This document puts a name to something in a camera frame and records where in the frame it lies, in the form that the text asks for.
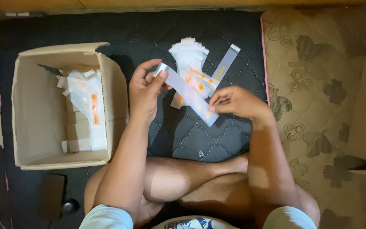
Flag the person's right hand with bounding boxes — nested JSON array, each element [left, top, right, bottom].
[[208, 85, 274, 121]]

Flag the person's left hand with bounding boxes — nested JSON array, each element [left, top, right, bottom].
[[129, 59, 173, 123]]

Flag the clear plastic sleeve orange print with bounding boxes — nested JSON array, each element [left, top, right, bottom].
[[155, 62, 220, 127]]

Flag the long clear plastic sleeve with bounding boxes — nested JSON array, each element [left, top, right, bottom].
[[211, 43, 241, 84]]

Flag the pile of clear plastic sleeves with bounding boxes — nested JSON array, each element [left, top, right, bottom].
[[168, 37, 222, 110]]

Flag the black quilted mattress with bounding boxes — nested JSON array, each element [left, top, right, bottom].
[[0, 10, 270, 229]]

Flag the person's bare legs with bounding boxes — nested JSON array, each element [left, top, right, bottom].
[[84, 154, 321, 228]]

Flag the beige floral mattress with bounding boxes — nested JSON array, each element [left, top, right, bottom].
[[261, 8, 366, 229]]

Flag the person's printed shirt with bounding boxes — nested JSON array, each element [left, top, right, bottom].
[[153, 216, 239, 229]]

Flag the heap of sleeves inside carton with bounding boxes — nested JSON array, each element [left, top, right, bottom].
[[55, 69, 108, 153]]

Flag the person's white shorts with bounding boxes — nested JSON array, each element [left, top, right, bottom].
[[79, 204, 318, 229]]

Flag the open brown cardboard box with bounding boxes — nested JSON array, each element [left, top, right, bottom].
[[11, 42, 130, 171]]

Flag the small black round object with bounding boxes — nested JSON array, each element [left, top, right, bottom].
[[62, 199, 80, 214]]

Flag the flat black rectangular device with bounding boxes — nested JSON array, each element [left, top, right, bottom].
[[39, 173, 68, 221]]

